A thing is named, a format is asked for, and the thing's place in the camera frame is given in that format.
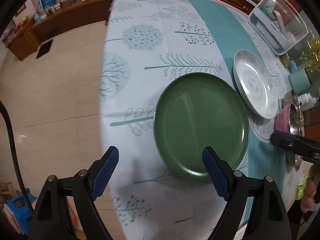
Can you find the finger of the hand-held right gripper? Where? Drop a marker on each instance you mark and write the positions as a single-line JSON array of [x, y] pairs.
[[292, 143]]

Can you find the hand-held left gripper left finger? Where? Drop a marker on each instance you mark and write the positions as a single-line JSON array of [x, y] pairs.
[[105, 173]]

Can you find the green packet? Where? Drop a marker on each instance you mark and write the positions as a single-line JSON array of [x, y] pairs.
[[301, 188]]

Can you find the white plastic bottle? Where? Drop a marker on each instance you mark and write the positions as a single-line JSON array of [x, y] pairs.
[[305, 98]]

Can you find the pink bowl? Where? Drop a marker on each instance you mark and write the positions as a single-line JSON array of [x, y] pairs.
[[281, 120]]

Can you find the green plate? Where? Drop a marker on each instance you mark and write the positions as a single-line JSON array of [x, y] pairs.
[[195, 120]]

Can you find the glass jar with yellow contents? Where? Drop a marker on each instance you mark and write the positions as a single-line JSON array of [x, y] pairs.
[[285, 60]]

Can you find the white-rimmed plastic storage box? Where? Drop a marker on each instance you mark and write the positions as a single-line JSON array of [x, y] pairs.
[[292, 22]]

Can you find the teal mug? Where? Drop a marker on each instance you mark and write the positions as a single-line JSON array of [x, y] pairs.
[[300, 81]]

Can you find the wooden cabinet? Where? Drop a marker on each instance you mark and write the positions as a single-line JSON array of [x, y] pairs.
[[62, 17]]

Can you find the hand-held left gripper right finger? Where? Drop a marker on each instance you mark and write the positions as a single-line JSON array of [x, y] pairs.
[[215, 176]]

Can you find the tree-print tablecloth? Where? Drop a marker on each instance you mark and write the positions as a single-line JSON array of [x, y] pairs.
[[150, 42]]

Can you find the blue plastic stool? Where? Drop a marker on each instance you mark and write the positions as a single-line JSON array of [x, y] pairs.
[[17, 202]]

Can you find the white speckled plate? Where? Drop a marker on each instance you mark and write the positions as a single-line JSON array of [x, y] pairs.
[[252, 85]]

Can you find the person's right hand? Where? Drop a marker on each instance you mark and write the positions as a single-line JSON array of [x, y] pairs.
[[310, 192]]

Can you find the steel bowl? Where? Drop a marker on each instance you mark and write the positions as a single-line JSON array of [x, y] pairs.
[[295, 120]]

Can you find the gold tinsel garland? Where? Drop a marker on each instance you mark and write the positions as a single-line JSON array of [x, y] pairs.
[[311, 55]]

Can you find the black floor mat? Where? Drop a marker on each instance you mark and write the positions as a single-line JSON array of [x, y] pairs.
[[45, 48]]

